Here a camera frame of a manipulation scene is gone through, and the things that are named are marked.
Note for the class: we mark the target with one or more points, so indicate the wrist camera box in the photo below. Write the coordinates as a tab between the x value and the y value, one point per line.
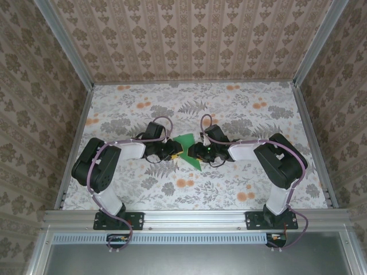
155	131
214	134

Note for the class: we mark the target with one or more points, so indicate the green paper sheet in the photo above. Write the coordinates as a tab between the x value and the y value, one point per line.
185	139

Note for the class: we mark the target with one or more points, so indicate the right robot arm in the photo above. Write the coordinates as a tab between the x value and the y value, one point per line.
278	163

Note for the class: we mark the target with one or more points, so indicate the floral table cover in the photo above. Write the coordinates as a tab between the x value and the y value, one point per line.
215	186

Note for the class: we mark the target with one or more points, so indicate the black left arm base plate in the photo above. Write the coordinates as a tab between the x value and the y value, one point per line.
137	220

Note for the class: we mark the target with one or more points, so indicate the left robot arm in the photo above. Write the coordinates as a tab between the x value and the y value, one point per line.
91	169

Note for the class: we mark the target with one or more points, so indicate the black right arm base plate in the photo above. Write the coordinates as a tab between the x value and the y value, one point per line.
253	220

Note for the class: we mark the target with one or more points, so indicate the aluminium table side rail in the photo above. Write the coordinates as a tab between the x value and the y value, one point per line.
314	143
74	149

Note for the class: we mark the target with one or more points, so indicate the grey metal panel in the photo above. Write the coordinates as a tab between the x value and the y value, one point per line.
195	260

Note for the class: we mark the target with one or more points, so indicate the black wiring connector box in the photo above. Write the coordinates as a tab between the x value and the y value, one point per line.
114	242
276	240

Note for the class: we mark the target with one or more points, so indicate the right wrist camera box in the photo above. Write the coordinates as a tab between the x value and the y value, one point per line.
214	134

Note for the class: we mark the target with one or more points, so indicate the aluminium corner post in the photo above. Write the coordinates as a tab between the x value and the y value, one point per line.
317	43
68	46

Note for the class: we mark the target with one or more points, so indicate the thin aluminium table end rail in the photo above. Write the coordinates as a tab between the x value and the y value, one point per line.
195	82

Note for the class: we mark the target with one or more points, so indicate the aluminium panel frame rail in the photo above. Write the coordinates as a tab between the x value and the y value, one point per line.
352	255
40	255

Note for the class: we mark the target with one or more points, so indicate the wide aluminium mounting rail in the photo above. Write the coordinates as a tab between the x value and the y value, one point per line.
195	219

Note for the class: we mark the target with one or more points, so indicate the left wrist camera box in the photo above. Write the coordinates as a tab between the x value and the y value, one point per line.
155	131

